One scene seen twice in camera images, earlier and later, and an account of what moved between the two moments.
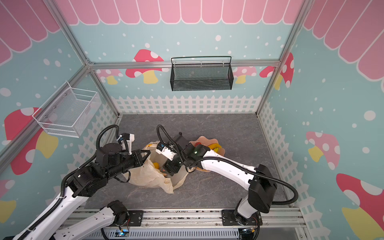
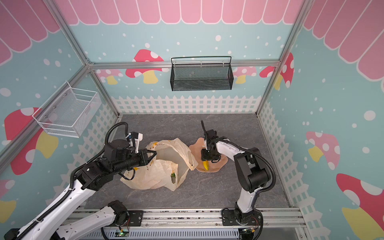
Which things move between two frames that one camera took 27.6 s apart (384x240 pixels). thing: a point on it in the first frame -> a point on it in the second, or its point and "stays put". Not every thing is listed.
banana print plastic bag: [150, 174] stays put
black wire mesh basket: [192, 77] stays put
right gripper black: [175, 163] -> [209, 151]
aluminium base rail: [193, 219] stays put
